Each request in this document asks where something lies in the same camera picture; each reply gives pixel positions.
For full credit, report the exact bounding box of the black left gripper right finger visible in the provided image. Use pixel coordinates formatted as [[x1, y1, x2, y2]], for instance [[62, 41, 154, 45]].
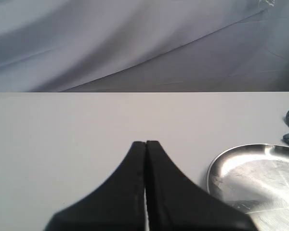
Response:
[[145, 141, 257, 231]]

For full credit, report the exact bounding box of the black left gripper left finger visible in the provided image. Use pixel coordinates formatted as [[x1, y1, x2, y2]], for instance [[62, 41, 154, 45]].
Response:
[[45, 141, 146, 231]]

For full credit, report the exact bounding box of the grey fabric backdrop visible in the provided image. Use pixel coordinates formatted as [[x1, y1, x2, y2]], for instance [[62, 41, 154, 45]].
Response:
[[0, 0, 289, 92]]

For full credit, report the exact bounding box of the round stainless steel plate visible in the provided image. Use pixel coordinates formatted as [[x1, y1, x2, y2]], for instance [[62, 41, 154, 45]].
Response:
[[206, 144, 289, 231]]

